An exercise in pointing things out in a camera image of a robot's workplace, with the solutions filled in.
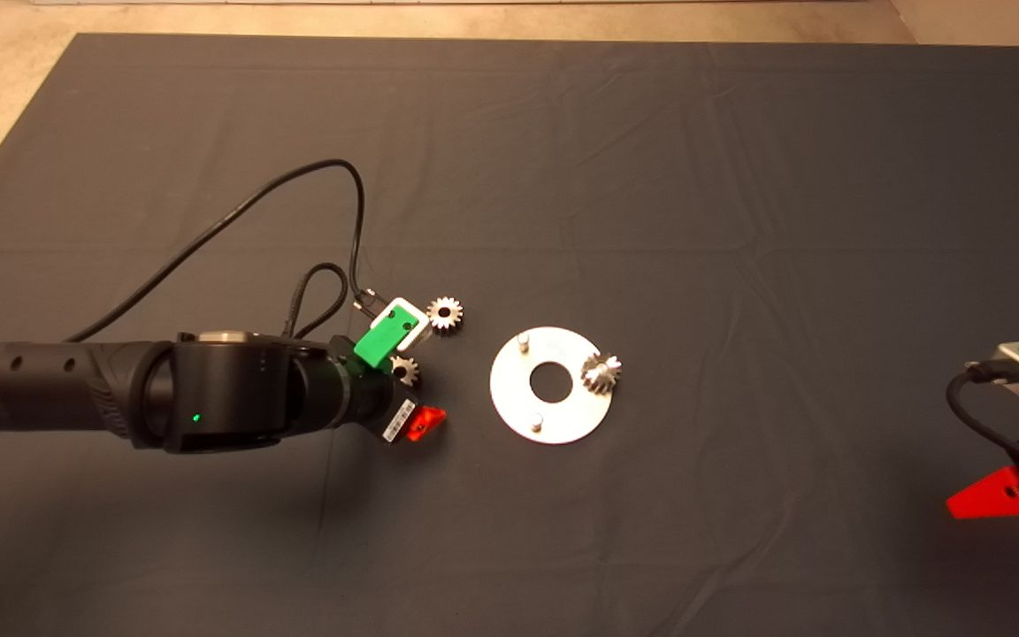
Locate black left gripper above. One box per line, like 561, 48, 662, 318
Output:
319, 338, 447, 445

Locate round metal carrier plate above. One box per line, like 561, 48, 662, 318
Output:
489, 326, 614, 445

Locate dark grey table cloth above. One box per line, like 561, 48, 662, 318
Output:
0, 32, 1019, 637

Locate green left camera mount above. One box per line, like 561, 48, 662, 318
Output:
353, 301, 422, 370

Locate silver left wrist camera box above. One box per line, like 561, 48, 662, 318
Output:
371, 296, 433, 350

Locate smooth black right camera cable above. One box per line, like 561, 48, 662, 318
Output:
946, 361, 1019, 483

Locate braided black left arm cable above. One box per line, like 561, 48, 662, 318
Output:
284, 263, 349, 342

